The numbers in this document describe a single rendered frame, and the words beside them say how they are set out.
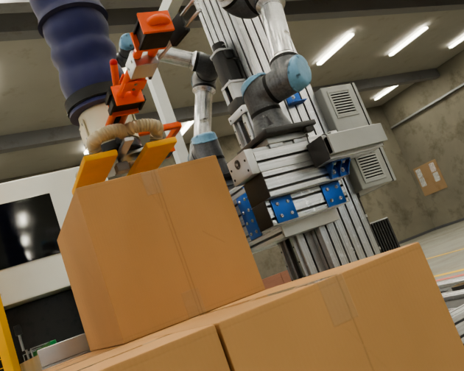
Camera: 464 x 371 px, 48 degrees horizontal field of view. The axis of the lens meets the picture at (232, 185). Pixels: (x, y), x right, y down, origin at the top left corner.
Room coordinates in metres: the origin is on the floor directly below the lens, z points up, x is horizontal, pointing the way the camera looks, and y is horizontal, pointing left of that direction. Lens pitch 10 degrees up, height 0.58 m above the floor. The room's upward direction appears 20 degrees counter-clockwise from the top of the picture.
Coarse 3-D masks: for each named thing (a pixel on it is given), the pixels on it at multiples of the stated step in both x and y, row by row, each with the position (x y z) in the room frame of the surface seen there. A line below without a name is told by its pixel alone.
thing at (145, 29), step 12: (156, 12) 1.07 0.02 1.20; (168, 12) 1.08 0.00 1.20; (144, 24) 1.05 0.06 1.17; (168, 24) 1.08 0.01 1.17; (132, 36) 1.12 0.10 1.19; (144, 36) 1.07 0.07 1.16; (156, 36) 1.08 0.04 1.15; (168, 36) 1.10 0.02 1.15; (144, 48) 1.12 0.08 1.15; (156, 48) 1.14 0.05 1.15
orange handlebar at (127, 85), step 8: (152, 16) 1.05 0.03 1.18; (160, 16) 1.05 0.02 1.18; (168, 16) 1.07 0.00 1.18; (152, 24) 1.06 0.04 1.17; (136, 56) 1.17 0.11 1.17; (152, 56) 1.20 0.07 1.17; (120, 80) 1.31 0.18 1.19; (128, 80) 1.28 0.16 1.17; (136, 80) 1.32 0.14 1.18; (144, 80) 1.31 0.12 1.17; (120, 88) 1.33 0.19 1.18; (128, 88) 1.32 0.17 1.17; (136, 88) 1.34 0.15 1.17; (120, 96) 1.36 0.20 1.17; (112, 120) 1.50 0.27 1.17; (120, 120) 1.54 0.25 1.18; (168, 128) 1.76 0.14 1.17; (176, 128) 1.79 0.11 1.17; (168, 136) 1.89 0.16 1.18
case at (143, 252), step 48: (96, 192) 1.28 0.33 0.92; (144, 192) 1.34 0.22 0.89; (192, 192) 1.39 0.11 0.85; (96, 240) 1.27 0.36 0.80; (144, 240) 1.32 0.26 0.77; (192, 240) 1.37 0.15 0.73; (240, 240) 1.43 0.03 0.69; (96, 288) 1.37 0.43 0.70; (144, 288) 1.30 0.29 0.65; (192, 288) 1.35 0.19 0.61; (240, 288) 1.41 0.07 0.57; (96, 336) 1.59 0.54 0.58
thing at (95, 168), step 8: (104, 152) 1.45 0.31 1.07; (112, 152) 1.46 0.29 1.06; (88, 160) 1.43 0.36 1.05; (96, 160) 1.45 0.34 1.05; (104, 160) 1.47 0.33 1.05; (112, 160) 1.50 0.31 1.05; (80, 168) 1.49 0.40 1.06; (88, 168) 1.49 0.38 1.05; (96, 168) 1.52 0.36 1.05; (104, 168) 1.54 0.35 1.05; (80, 176) 1.54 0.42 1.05; (88, 176) 1.57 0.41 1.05; (96, 176) 1.60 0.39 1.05; (104, 176) 1.63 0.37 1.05; (80, 184) 1.62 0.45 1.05; (88, 184) 1.65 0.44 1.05; (72, 192) 1.71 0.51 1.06
